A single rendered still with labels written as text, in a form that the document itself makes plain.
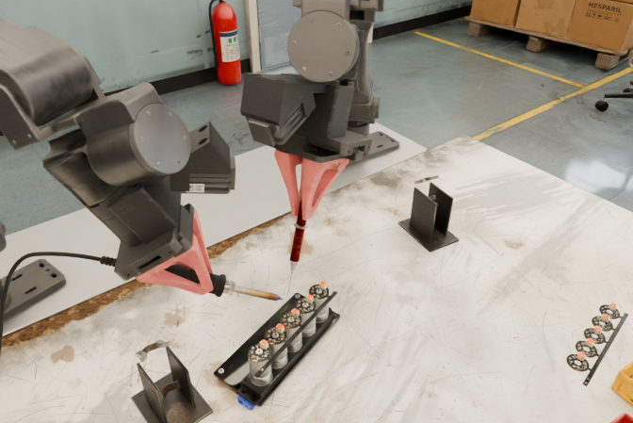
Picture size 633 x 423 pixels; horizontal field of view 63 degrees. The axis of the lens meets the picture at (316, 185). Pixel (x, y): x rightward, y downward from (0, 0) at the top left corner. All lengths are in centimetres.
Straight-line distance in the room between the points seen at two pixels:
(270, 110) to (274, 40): 316
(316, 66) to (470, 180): 62
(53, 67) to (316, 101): 23
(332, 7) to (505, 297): 49
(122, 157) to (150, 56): 287
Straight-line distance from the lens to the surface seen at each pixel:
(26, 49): 49
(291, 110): 45
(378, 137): 110
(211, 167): 47
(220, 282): 57
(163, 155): 42
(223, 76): 335
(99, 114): 43
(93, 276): 83
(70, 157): 47
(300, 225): 57
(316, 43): 44
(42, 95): 46
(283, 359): 62
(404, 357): 67
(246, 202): 92
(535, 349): 73
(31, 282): 84
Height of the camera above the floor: 127
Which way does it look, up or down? 33 degrees down
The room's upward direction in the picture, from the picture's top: straight up
